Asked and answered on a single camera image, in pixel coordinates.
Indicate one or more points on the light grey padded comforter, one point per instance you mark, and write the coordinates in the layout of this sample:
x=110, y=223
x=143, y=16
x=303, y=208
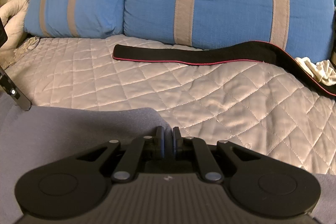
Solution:
x=13, y=14

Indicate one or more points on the white crumpled cloth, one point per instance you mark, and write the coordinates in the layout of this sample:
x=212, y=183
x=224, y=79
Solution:
x=323, y=72

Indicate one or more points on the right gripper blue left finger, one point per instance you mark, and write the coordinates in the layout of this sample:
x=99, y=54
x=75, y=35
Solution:
x=137, y=154

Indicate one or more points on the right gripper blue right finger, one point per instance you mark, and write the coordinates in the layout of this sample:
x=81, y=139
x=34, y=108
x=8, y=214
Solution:
x=196, y=151

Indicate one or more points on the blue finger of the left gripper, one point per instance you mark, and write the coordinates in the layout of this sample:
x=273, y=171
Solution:
x=12, y=90

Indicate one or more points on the blue grey-striped pillow right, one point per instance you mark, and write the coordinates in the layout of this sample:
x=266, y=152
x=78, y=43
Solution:
x=302, y=28

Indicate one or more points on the grey quilted bedspread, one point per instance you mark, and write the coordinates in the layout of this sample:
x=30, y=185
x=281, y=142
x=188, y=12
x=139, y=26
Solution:
x=257, y=105

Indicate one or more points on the grey-blue fleece sweatpants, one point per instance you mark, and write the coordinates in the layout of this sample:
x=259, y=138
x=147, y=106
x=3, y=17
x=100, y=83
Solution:
x=57, y=166

